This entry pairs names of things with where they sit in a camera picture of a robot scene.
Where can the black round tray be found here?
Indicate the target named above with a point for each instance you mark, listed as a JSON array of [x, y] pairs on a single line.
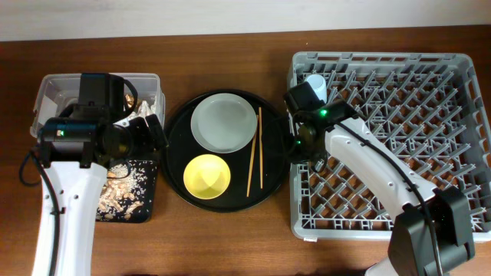
[[183, 148]]

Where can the yellow bowl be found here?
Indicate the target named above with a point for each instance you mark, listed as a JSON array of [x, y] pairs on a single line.
[[207, 176]]

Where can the black rectangular tray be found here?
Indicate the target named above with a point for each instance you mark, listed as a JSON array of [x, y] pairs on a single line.
[[147, 191]]

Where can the grey round plate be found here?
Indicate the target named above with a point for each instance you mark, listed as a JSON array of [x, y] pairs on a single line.
[[223, 123]]

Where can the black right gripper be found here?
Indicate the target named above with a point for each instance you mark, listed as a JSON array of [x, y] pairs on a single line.
[[296, 155]]

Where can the food scraps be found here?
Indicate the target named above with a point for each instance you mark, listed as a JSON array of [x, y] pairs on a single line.
[[122, 191]]

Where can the white tissue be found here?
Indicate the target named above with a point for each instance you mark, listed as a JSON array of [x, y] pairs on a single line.
[[143, 110]]

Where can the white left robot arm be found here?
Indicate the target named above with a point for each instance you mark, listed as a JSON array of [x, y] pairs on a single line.
[[72, 184]]

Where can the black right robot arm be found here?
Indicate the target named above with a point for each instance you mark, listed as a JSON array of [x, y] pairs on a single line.
[[432, 232]]

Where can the clear plastic waste bin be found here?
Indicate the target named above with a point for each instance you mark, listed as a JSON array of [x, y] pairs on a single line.
[[59, 90]]

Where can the gold foil wrapper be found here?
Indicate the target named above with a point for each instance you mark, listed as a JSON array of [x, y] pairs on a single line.
[[129, 101]]

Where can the grey plastic dishwasher rack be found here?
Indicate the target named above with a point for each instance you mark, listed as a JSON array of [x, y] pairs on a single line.
[[426, 108]]

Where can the wooden chopstick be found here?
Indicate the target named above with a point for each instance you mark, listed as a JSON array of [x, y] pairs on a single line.
[[261, 149], [252, 157]]

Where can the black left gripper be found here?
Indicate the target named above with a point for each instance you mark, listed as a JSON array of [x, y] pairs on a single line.
[[147, 142]]

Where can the light blue cup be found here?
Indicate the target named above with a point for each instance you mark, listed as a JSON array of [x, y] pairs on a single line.
[[318, 85]]

